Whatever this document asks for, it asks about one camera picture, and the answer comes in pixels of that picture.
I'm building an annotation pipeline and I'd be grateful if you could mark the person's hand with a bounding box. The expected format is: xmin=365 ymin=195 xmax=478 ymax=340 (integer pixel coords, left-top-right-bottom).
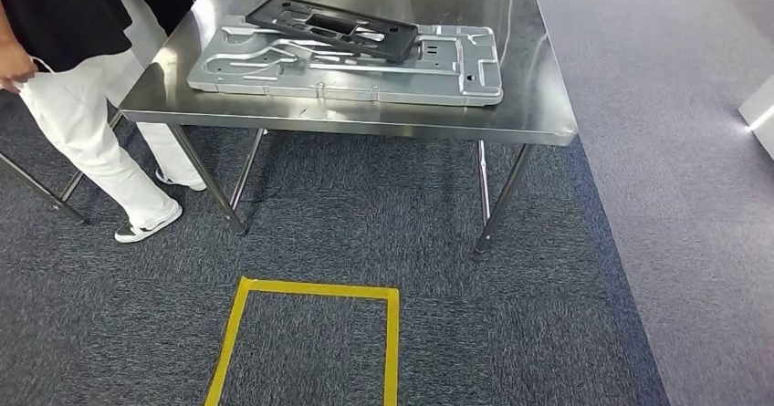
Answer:
xmin=0 ymin=40 xmax=38 ymax=94

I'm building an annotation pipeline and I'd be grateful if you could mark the black plastic frame part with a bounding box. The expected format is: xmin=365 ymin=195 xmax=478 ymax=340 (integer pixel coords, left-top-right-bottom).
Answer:
xmin=245 ymin=0 xmax=420 ymax=65

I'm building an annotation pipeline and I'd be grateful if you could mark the stainless steel workbench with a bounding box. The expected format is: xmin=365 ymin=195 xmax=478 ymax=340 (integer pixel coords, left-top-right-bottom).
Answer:
xmin=119 ymin=0 xmax=580 ymax=255

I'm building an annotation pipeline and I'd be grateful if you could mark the stainless steel table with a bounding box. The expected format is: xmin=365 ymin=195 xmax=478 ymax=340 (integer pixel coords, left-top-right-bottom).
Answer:
xmin=0 ymin=108 xmax=126 ymax=226

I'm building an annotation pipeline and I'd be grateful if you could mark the grey stamped metal plate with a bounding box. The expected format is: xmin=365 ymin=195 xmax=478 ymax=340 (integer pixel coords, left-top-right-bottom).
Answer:
xmin=185 ymin=15 xmax=504 ymax=109

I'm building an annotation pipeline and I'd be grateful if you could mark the yellow floor tape square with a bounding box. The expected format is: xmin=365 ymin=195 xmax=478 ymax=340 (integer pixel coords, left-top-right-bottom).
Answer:
xmin=204 ymin=276 xmax=402 ymax=406

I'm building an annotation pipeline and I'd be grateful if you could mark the white cabinet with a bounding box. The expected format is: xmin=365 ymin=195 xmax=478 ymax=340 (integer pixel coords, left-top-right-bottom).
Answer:
xmin=737 ymin=75 xmax=774 ymax=161

